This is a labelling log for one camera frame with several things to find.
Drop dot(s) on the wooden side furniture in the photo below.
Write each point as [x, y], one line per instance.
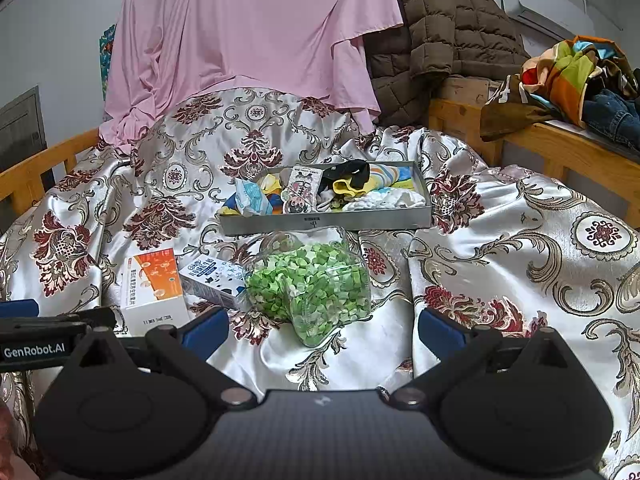
[560, 145]

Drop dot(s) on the cartoon printed packet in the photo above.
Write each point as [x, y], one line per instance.
[300, 187]

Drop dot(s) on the yellow sock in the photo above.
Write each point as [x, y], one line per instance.
[350, 189]

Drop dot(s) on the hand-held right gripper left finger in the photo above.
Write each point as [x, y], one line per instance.
[207, 332]

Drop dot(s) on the grey metal tray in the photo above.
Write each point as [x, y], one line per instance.
[325, 220]

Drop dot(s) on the cardboard box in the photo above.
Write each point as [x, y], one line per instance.
[467, 91]

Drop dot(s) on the pink cloth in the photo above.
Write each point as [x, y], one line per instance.
[240, 25]

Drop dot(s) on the black cloth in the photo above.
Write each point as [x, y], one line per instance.
[350, 172]

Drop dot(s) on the orange and white box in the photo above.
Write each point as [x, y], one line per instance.
[155, 275]

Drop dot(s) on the light blue mask packet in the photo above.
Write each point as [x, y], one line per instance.
[250, 197]

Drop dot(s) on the brown puffer jacket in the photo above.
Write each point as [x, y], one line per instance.
[440, 20]

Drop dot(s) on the blue and white box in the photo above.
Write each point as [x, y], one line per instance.
[210, 280]

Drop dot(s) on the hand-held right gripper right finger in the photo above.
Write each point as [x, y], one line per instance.
[440, 332]

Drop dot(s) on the colourful patchwork cloth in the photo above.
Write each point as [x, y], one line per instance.
[560, 70]

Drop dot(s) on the colourful cartoon towel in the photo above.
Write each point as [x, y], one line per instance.
[267, 183]

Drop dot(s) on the white sock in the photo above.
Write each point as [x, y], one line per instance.
[385, 202]

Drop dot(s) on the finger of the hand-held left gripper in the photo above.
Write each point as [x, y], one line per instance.
[80, 316]
[17, 308]

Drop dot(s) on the blue jeans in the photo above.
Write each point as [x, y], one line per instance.
[615, 115]

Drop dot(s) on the teal patterned wall poster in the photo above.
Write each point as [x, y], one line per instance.
[106, 60]

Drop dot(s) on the floral satin blanket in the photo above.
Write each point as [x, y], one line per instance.
[500, 260]

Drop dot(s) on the bag of green paper stars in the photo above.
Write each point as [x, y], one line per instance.
[310, 285]

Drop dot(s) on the striped sock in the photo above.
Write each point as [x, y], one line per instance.
[390, 175]

